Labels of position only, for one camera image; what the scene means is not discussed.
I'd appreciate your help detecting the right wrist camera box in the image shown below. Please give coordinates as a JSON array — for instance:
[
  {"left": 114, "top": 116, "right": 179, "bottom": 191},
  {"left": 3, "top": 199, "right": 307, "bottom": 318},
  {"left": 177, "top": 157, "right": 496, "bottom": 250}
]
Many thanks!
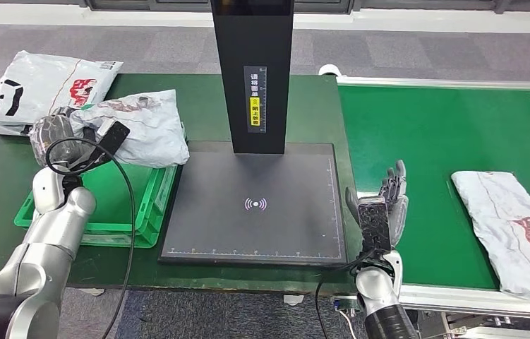
[{"left": 357, "top": 196, "right": 392, "bottom": 256}]

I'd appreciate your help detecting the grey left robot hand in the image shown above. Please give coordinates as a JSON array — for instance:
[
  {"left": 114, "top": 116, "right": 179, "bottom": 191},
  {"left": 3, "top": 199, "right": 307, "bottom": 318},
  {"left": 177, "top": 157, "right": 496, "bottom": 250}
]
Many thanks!
[{"left": 29, "top": 107, "right": 87, "bottom": 168}]

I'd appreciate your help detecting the grey poly parcel red print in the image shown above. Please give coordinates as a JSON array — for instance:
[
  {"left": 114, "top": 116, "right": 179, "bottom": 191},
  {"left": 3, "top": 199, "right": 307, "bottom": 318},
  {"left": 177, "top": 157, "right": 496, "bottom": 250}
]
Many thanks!
[
  {"left": 450, "top": 170, "right": 530, "bottom": 300},
  {"left": 68, "top": 88, "right": 191, "bottom": 170}
]

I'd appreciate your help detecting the white parcel bag red logo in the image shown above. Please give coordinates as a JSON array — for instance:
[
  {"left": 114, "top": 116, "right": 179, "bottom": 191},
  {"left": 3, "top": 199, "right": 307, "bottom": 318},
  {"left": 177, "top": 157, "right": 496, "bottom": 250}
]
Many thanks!
[{"left": 0, "top": 50, "right": 124, "bottom": 136}]

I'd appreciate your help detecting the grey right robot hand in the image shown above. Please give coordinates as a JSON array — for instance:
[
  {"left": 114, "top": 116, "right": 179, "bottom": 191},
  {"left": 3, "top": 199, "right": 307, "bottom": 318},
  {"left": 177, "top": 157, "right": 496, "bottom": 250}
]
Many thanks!
[{"left": 344, "top": 160, "right": 409, "bottom": 246}]

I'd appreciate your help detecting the conveyor connector block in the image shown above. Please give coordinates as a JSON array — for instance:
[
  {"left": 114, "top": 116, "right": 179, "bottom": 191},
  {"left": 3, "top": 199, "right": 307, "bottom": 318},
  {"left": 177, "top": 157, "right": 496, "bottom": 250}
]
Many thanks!
[{"left": 331, "top": 295, "right": 359, "bottom": 312}]

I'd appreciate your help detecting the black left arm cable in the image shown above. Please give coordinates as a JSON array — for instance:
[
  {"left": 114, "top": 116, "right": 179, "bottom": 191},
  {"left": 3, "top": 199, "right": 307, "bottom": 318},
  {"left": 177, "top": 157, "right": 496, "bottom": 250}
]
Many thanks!
[{"left": 44, "top": 136, "right": 137, "bottom": 339}]

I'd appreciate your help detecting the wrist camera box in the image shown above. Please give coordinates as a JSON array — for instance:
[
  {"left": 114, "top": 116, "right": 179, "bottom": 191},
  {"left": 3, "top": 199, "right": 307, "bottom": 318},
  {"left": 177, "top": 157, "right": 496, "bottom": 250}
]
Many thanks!
[
  {"left": 357, "top": 196, "right": 392, "bottom": 256},
  {"left": 84, "top": 120, "right": 131, "bottom": 162}
]

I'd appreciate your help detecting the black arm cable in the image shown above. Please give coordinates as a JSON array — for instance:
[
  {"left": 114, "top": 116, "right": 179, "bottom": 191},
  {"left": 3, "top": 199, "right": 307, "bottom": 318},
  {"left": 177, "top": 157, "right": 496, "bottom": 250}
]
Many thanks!
[
  {"left": 44, "top": 136, "right": 137, "bottom": 339},
  {"left": 315, "top": 248, "right": 378, "bottom": 339}
]

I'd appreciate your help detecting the thin white cable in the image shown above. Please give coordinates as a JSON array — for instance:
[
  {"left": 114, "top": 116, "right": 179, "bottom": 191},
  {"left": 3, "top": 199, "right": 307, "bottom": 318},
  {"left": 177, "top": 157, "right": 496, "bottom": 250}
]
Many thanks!
[{"left": 337, "top": 309, "right": 358, "bottom": 339}]

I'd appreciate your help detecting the dark window frame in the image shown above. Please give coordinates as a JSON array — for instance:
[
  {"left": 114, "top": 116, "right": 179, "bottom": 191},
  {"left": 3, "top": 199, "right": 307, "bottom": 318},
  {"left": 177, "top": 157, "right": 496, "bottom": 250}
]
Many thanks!
[{"left": 0, "top": 0, "right": 530, "bottom": 15}]

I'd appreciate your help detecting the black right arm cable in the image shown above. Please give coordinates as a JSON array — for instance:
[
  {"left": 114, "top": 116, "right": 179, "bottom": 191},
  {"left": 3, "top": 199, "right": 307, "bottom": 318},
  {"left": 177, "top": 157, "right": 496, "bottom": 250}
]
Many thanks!
[{"left": 315, "top": 248, "right": 378, "bottom": 339}]

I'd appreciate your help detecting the black inbound scanner machine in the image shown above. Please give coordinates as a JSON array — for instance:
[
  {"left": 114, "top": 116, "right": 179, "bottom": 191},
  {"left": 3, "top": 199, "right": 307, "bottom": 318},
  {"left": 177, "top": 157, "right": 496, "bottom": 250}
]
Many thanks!
[{"left": 158, "top": 0, "right": 349, "bottom": 268}]

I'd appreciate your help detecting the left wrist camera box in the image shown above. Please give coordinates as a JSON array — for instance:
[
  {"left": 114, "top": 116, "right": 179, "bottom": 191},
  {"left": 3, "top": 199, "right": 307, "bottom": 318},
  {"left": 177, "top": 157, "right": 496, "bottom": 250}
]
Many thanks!
[{"left": 84, "top": 120, "right": 131, "bottom": 162}]

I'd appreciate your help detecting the green conveyor belt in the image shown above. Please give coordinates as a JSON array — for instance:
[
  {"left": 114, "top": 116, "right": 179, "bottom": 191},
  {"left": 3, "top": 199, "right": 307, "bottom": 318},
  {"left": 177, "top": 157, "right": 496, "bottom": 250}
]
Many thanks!
[{"left": 337, "top": 85, "right": 530, "bottom": 291}]

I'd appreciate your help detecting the silver conveyor frame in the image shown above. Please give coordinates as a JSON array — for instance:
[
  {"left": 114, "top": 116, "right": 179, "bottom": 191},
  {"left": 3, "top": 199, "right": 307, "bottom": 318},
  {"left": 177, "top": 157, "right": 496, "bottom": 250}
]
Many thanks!
[{"left": 330, "top": 74, "right": 530, "bottom": 339}]

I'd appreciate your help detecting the green plastic crate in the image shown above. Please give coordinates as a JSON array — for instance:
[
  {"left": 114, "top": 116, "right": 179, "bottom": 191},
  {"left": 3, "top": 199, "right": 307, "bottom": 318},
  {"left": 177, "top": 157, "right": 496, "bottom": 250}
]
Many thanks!
[{"left": 13, "top": 103, "right": 188, "bottom": 249}]

